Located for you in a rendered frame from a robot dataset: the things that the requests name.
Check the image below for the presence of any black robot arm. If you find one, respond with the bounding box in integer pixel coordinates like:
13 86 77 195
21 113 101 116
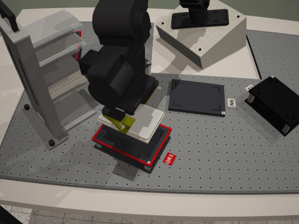
78 0 229 107

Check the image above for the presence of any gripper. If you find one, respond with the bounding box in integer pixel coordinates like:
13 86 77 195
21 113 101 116
101 71 159 134

